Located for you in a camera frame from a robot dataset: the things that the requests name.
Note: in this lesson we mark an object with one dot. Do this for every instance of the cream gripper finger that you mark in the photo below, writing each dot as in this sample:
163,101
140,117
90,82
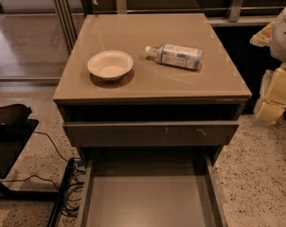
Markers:
263,37
271,104

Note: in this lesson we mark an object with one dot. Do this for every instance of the blue plastic bottle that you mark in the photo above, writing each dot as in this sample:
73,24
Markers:
175,55

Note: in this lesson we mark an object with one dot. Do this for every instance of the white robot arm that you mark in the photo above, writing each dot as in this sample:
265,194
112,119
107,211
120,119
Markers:
278,41

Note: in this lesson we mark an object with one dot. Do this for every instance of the grey drawer cabinet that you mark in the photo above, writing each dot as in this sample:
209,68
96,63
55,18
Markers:
150,92

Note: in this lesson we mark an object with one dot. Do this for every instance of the open middle grey drawer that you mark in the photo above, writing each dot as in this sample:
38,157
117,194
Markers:
157,191

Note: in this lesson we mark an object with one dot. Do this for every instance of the top grey drawer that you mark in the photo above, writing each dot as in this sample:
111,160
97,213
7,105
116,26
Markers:
150,134

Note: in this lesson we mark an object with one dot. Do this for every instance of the white bowl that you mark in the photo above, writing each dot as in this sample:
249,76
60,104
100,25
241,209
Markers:
110,65

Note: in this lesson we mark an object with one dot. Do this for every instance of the black power strip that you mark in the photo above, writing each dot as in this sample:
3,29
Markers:
59,200

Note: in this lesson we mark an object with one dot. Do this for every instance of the black side table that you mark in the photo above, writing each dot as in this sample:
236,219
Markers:
15,130

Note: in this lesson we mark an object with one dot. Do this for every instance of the metal bracket right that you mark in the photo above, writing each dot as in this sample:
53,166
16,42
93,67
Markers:
234,11

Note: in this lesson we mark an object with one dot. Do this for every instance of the metal frame post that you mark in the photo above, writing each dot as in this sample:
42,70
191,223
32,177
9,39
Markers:
63,12

